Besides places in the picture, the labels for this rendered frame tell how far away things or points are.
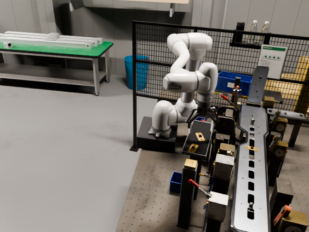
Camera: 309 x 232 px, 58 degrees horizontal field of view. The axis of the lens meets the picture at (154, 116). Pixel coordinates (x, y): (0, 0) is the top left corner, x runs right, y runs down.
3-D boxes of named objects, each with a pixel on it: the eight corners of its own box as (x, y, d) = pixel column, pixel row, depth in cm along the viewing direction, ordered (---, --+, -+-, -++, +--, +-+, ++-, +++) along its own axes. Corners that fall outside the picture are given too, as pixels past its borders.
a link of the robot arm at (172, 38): (172, 38, 183) (191, 37, 186) (164, 29, 197) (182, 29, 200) (170, 57, 190) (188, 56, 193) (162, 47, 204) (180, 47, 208)
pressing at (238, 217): (277, 244, 125) (278, 241, 124) (226, 230, 131) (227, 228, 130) (266, 109, 241) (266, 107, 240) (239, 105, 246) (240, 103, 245)
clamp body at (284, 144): (279, 188, 198) (293, 148, 181) (262, 184, 201) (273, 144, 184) (278, 182, 203) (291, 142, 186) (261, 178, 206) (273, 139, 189)
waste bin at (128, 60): (153, 83, 539) (154, 53, 510) (149, 92, 499) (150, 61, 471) (127, 80, 545) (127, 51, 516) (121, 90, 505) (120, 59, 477)
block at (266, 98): (265, 136, 256) (274, 101, 238) (256, 134, 258) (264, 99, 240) (265, 131, 263) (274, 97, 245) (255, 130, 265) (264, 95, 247)
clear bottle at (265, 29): (266, 45, 255) (271, 22, 245) (258, 44, 257) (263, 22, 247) (265, 43, 261) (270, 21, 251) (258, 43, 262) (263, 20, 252)
